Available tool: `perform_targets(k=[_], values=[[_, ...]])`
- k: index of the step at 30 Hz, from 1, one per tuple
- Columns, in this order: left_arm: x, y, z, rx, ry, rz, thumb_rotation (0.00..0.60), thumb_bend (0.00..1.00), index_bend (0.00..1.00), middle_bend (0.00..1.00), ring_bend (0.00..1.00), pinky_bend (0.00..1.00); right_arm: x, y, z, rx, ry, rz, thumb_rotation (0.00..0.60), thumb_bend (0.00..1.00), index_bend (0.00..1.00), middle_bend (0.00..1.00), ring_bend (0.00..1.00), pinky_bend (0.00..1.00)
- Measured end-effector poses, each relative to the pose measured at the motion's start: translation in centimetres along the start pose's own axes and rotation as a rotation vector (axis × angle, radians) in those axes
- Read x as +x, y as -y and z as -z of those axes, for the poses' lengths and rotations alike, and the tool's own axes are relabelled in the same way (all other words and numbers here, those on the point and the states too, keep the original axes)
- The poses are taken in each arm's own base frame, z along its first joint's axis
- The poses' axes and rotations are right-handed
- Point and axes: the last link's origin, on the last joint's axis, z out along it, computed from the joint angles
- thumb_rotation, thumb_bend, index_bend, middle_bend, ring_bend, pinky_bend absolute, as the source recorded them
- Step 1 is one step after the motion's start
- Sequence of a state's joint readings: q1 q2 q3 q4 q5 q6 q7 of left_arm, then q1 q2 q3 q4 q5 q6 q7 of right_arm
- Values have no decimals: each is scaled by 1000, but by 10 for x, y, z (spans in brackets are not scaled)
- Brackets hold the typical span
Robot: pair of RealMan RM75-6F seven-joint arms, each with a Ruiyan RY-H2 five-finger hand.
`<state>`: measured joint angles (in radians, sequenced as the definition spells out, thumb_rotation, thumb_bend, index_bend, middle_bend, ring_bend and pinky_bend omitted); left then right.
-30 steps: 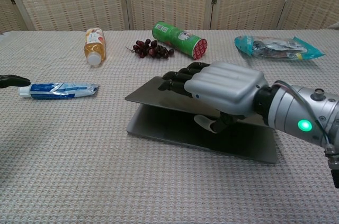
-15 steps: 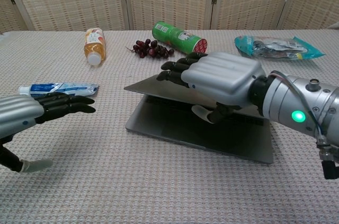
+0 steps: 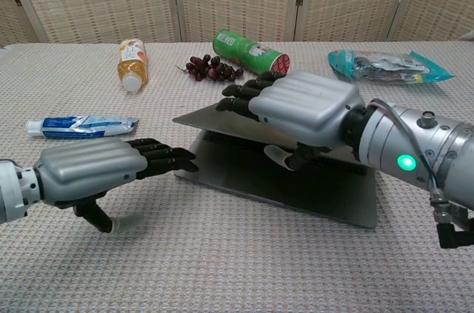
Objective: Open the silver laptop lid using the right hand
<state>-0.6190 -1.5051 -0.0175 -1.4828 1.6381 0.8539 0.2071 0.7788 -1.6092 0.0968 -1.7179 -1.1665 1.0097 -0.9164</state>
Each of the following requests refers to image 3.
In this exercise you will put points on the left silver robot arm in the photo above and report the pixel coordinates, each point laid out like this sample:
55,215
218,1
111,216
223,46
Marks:
15,191

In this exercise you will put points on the green chips can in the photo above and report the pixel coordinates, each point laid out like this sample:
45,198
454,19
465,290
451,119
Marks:
248,50

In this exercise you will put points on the blue white toothpaste tube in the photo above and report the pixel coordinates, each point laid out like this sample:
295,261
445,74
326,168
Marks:
74,126

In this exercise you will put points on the amber tea plastic bottle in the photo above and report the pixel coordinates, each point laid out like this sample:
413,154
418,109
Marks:
132,65

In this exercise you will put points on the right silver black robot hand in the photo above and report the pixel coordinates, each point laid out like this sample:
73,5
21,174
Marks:
303,106

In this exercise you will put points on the beige woven tablecloth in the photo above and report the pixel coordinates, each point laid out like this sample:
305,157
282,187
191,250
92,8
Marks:
222,272

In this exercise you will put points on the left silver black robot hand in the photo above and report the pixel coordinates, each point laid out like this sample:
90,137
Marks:
85,165

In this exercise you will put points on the teal snack bag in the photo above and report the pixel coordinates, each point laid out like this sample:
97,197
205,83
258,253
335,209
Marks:
389,67

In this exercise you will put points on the silver laptop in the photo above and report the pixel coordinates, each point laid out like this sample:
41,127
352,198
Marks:
259,194

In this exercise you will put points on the dark red grape bunch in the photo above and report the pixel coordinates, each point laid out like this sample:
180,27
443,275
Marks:
213,69

